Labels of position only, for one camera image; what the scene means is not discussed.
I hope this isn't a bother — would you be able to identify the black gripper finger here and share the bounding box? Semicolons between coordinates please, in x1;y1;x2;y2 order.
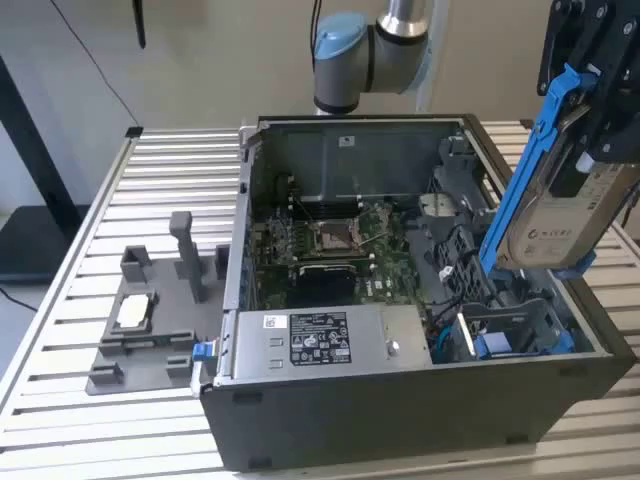
536;0;576;99
579;62;640;165

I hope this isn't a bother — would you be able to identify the hard disk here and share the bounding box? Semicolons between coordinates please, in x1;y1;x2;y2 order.
478;63;640;282

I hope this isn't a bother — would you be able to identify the black disk wire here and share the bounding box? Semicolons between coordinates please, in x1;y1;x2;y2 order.
429;287;506;314

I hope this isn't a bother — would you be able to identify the blue carrier in bay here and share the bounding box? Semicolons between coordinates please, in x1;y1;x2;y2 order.
472;333;512;360

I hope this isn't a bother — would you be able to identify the green motherboard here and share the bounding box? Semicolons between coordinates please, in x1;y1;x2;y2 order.
249;199;429;312

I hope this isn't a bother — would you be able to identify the CPU socket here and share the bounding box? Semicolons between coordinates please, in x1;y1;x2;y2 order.
310;218;362;252

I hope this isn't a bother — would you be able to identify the black graphics card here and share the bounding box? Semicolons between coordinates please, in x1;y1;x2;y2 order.
296;263;359;308

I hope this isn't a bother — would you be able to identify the silver power supply unit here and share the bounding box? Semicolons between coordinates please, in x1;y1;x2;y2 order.
233;304;432;382

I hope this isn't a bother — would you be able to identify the black open PC case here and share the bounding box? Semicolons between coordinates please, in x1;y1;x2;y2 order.
199;112;639;474

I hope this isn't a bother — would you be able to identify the black hanging rod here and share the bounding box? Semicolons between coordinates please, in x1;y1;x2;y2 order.
130;0;148;50

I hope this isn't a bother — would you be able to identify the blue case latch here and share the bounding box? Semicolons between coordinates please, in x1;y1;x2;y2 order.
191;340;219;363

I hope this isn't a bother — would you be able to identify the grey parts rack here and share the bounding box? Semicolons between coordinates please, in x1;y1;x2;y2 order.
85;210;232;399

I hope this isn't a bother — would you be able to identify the silver CPU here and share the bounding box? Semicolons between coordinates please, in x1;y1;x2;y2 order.
116;294;152;330

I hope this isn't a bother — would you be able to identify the black monitor stand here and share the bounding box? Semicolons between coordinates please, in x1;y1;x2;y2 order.
0;53;92;287

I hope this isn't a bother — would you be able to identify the grey disk bay frame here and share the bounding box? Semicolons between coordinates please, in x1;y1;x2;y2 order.
413;133;506;314

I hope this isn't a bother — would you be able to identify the black wire white connector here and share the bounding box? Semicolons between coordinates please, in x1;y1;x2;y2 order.
435;264;457;301

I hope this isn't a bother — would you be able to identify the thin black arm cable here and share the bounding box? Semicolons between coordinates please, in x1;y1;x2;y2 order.
309;0;325;54

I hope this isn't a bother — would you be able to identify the blue data wire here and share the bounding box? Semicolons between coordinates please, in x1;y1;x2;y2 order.
432;323;455;363

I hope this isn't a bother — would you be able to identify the thin black wall cable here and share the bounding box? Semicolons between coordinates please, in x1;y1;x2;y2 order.
48;0;143;130

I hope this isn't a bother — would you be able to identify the black floor cable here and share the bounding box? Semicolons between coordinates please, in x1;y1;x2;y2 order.
0;286;40;314

